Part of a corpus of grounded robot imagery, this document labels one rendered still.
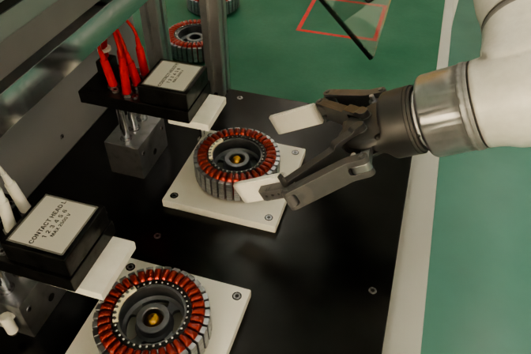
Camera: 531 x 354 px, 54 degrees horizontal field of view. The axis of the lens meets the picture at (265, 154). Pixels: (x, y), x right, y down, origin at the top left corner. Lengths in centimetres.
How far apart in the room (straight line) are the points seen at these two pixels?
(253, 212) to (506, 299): 111
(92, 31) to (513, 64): 38
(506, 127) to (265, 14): 72
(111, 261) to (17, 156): 26
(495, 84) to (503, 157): 157
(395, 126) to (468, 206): 131
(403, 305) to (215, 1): 47
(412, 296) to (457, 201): 123
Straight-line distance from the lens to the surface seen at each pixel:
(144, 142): 70
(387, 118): 55
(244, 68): 97
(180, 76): 64
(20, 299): 58
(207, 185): 66
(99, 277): 49
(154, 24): 84
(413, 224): 71
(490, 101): 52
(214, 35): 80
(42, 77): 47
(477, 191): 191
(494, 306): 162
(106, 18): 54
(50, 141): 76
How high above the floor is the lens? 126
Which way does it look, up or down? 42 degrees down
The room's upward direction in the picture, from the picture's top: straight up
